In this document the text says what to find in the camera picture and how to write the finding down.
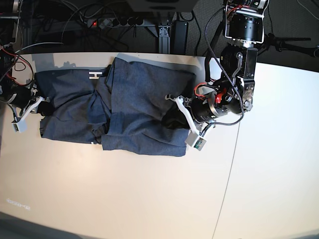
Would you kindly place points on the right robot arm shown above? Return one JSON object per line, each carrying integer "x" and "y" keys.
{"x": 10, "y": 17}

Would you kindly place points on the blue grey T-shirt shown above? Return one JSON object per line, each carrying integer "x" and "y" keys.
{"x": 119, "y": 107}

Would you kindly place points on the white power strip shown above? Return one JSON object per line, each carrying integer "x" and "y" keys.
{"x": 110, "y": 23}

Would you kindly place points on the aluminium table leg profile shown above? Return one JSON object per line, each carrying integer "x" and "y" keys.
{"x": 162, "y": 34}

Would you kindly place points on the small white label sticker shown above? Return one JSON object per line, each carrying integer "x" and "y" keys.
{"x": 20, "y": 205}

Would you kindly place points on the black power adapter brick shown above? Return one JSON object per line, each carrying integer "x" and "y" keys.
{"x": 179, "y": 37}

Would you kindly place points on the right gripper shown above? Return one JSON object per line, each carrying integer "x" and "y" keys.
{"x": 38, "y": 104}

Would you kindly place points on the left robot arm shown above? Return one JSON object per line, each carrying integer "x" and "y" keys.
{"x": 229, "y": 64}

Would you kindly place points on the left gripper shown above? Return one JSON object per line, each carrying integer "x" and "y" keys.
{"x": 180, "y": 118}

